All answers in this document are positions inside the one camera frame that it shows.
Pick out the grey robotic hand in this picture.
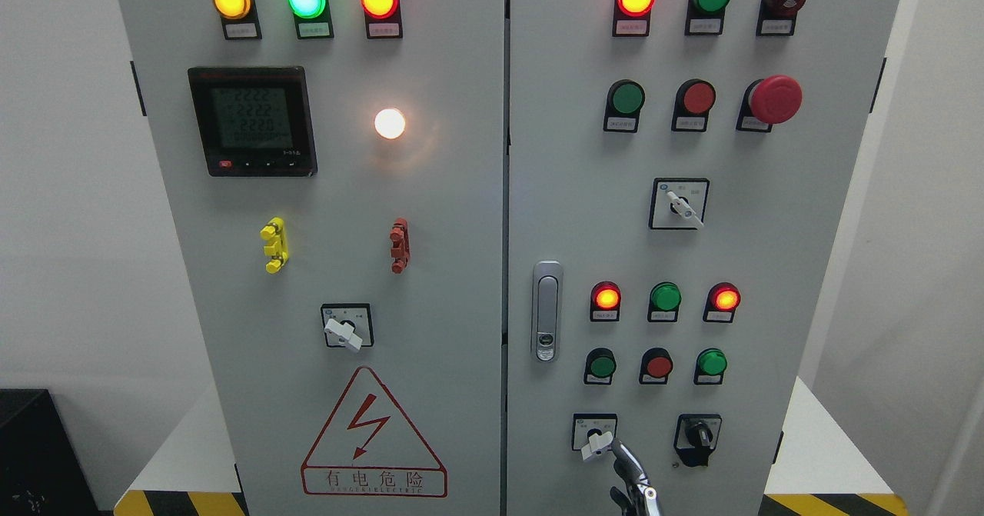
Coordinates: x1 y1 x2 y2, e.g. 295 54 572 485
610 438 662 515

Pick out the silver door handle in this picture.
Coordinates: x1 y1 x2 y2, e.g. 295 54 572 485
530 261 563 362

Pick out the right grey cabinet door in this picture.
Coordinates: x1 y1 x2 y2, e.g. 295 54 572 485
505 0 899 515

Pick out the grey cabinet door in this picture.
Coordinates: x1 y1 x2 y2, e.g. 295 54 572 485
505 0 899 515
119 0 505 515

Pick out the left grey cabinet door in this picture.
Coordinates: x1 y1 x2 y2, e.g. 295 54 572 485
119 0 505 515

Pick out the red indicator light left door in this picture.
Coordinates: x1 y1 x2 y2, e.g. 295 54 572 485
360 0 404 38

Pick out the red push button lower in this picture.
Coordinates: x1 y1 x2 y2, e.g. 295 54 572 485
637 348 674 385

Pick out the red push button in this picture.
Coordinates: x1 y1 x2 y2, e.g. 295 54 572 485
637 348 674 385
671 78 716 133

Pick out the green push button lower left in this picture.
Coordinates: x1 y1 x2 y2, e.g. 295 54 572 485
583 348 617 385

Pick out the green push button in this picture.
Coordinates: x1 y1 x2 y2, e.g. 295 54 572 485
602 79 644 133
583 348 617 385
693 348 728 385

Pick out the green push button lower right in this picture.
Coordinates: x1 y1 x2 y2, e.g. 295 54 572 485
693 348 728 385

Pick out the white platform with hazard stripes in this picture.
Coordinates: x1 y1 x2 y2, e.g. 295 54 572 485
114 381 908 515

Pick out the green indicator light middle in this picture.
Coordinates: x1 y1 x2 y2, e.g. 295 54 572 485
647 281 682 322

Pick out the green indicator light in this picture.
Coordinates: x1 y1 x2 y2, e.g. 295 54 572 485
684 0 730 36
647 281 682 322
288 0 334 40

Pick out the red indicator light middle left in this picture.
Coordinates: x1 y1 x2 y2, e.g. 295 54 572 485
588 281 621 322

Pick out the red indicator light middle right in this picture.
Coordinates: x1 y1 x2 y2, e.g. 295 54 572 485
703 282 742 324

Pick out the red electrical hazard sticker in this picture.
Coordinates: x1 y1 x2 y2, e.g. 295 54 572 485
300 366 447 498

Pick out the red terminal connector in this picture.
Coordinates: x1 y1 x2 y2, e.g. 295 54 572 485
389 218 411 275

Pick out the green push button upper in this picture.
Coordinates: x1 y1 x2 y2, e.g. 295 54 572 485
602 79 644 133

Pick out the red push button upper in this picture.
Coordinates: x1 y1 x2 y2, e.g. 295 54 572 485
671 78 716 133

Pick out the red emergency stop button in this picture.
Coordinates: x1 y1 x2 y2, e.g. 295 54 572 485
736 75 803 133

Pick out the white glowing indicator light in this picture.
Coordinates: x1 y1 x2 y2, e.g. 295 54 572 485
374 108 407 140

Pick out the yellow terminal connector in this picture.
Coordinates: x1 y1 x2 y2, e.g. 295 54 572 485
260 217 290 275

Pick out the red indicator light top right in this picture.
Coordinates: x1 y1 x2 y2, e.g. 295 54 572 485
612 0 655 37

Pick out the green indicator light top right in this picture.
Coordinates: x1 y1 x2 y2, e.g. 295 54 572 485
684 0 730 36

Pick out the dark red buzzer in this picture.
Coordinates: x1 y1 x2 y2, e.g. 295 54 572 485
756 0 807 37

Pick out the black digital power meter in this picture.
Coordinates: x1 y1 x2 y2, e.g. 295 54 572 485
188 66 317 177

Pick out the green indicator light top left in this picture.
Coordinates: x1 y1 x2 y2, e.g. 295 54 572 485
288 0 334 40

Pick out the black box lower left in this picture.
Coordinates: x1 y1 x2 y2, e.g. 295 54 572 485
1 389 98 515

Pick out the yellow indicator light top left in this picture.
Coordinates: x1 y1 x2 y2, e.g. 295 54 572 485
212 0 261 40

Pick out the black selector switch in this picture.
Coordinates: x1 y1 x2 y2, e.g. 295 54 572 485
673 412 723 468

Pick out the lower white selector switch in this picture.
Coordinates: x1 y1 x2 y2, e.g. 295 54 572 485
570 412 618 462

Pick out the upper right white selector switch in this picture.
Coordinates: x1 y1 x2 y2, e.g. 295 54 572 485
649 178 710 230

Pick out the left door white selector switch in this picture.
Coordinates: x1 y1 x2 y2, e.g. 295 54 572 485
321 303 374 352

